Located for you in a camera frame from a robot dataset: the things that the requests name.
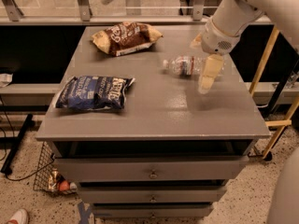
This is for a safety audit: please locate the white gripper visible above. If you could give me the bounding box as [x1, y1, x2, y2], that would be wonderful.
[190, 19, 240, 94]

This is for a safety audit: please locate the clear plastic water bottle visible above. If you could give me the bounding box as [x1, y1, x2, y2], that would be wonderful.
[163, 55, 208, 77]

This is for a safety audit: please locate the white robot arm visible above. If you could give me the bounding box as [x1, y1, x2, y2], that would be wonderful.
[199, 0, 299, 224]

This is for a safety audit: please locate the brown chip bag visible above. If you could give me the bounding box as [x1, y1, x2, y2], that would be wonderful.
[92, 21, 163, 57]

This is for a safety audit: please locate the grey drawer cabinet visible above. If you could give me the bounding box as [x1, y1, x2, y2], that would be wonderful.
[37, 25, 269, 209]

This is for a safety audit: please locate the top grey drawer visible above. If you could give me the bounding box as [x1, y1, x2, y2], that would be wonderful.
[55, 156, 249, 182]

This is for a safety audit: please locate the grey drawer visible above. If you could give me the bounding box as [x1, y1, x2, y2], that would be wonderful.
[55, 156, 249, 182]
[92, 205, 213, 218]
[78, 186, 226, 203]

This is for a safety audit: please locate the blue chip bag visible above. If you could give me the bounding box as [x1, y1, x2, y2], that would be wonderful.
[53, 76, 135, 111]

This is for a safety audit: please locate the middle grey drawer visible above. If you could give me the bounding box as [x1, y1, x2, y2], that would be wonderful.
[78, 186, 226, 203]

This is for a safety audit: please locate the bottom grey drawer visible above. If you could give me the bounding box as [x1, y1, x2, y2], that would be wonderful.
[92, 205, 213, 218]

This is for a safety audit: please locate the orange ball in basket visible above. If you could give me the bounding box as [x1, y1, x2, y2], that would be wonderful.
[59, 180, 70, 191]

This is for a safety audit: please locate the black floor stand leg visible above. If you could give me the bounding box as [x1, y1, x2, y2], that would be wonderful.
[1, 114, 34, 175]

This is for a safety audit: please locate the white red shoe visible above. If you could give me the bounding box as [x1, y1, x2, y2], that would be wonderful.
[6, 208, 29, 224]

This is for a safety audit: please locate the yellow wooden frame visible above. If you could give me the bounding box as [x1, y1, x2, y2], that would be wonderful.
[249, 26, 299, 161]

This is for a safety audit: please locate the black cable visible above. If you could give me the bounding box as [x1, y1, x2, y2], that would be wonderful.
[0, 91, 56, 182]

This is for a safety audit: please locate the black wire basket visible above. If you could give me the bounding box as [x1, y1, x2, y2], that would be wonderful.
[34, 143, 77, 196]

